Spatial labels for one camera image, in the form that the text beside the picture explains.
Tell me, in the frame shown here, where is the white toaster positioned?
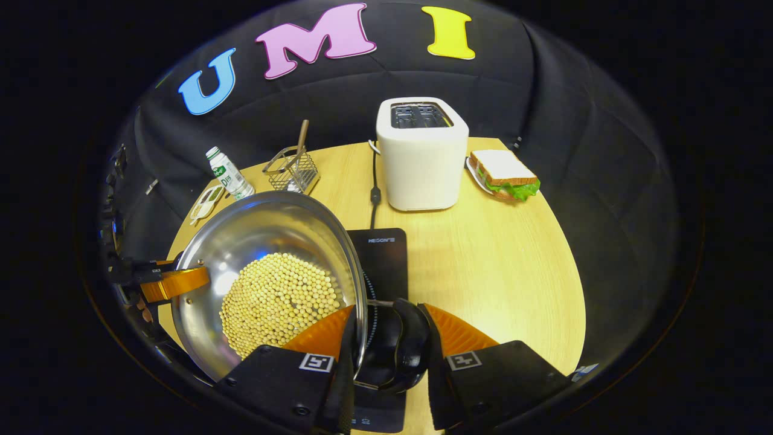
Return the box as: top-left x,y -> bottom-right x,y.
376,97 -> 470,212

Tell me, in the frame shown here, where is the toaster power cable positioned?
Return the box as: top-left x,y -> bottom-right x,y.
368,140 -> 382,229

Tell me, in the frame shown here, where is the divided dish of beans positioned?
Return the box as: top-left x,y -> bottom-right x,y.
190,184 -> 225,225

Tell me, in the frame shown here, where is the white drink bottle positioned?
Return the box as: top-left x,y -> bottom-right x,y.
205,146 -> 255,201

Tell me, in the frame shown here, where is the small white plate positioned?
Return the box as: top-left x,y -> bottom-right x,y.
465,157 -> 493,194

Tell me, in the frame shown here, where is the wooden stick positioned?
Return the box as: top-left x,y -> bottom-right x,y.
294,119 -> 310,173

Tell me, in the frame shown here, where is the steel pot with soybeans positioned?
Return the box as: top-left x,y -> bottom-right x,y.
171,191 -> 432,393

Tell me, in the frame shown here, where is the black induction cooktop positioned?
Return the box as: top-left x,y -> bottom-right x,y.
347,228 -> 408,434

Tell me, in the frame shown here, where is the sandwich with lettuce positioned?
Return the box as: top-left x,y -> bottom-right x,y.
469,149 -> 541,202

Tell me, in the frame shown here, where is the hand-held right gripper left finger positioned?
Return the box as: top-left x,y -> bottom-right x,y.
214,305 -> 360,435

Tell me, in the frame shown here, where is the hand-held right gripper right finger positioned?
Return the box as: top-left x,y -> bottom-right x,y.
419,302 -> 571,433

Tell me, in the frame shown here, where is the small clear utensil holder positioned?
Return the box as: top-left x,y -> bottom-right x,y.
262,145 -> 321,194

